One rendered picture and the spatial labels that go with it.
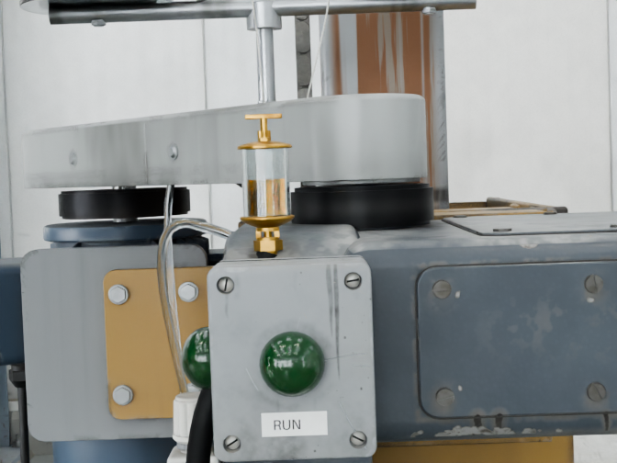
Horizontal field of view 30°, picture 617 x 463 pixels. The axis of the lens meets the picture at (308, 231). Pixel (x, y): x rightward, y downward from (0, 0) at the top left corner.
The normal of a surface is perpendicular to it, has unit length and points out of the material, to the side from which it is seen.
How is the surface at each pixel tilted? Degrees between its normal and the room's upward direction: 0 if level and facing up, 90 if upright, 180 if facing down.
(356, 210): 90
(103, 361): 90
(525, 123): 90
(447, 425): 101
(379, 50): 90
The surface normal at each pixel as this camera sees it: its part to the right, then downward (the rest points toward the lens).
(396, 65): 0.00, 0.05
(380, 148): 0.27, 0.04
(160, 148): -0.78, 0.06
